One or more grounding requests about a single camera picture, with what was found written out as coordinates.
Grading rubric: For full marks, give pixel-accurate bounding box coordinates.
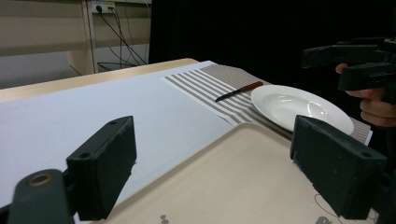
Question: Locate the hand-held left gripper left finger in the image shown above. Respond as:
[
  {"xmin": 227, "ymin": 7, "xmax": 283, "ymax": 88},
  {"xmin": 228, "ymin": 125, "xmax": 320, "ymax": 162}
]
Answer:
[{"xmin": 65, "ymin": 115, "xmax": 137, "ymax": 221}]

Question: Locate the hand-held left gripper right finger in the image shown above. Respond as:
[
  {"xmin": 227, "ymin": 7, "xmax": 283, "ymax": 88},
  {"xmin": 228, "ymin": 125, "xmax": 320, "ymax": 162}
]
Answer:
[{"xmin": 290, "ymin": 114, "xmax": 389, "ymax": 220}]

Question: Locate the white table sheet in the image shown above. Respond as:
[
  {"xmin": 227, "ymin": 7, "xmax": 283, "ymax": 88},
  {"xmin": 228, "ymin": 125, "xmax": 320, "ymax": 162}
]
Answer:
[{"xmin": 0, "ymin": 60, "xmax": 235, "ymax": 224}]

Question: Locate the white plate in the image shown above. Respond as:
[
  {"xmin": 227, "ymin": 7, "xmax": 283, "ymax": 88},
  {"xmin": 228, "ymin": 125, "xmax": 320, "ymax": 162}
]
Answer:
[{"xmin": 250, "ymin": 84, "xmax": 355, "ymax": 136}]

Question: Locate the black curtain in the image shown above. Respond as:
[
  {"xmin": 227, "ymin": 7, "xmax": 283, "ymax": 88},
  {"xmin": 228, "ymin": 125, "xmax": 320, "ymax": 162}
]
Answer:
[{"xmin": 148, "ymin": 0, "xmax": 396, "ymax": 157}]

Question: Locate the beige tray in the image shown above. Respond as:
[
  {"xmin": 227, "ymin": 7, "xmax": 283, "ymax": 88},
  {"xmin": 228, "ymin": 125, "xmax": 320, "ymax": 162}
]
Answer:
[{"xmin": 92, "ymin": 122, "xmax": 379, "ymax": 224}]

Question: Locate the striped placemat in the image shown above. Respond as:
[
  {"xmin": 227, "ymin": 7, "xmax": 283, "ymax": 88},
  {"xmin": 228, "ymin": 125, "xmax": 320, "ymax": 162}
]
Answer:
[{"xmin": 161, "ymin": 63, "xmax": 374, "ymax": 146}]

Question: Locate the brown-handled knife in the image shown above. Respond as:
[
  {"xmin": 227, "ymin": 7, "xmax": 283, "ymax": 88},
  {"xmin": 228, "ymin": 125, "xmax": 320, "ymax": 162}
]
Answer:
[{"xmin": 214, "ymin": 80, "xmax": 265, "ymax": 104}]

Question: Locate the black plugged cable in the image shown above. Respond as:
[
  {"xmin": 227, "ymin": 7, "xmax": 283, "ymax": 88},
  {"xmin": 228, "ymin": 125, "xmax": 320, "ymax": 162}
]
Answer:
[
  {"xmin": 95, "ymin": 5, "xmax": 148, "ymax": 65},
  {"xmin": 96, "ymin": 7, "xmax": 139, "ymax": 72}
]

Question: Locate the beige wooden frame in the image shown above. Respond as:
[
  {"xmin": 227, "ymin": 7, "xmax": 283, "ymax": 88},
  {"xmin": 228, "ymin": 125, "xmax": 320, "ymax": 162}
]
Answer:
[{"xmin": 0, "ymin": 0, "xmax": 153, "ymax": 77}]

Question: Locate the white wall socket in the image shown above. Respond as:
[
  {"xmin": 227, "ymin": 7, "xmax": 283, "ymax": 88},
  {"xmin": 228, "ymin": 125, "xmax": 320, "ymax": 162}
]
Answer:
[{"xmin": 91, "ymin": 0, "xmax": 117, "ymax": 14}]

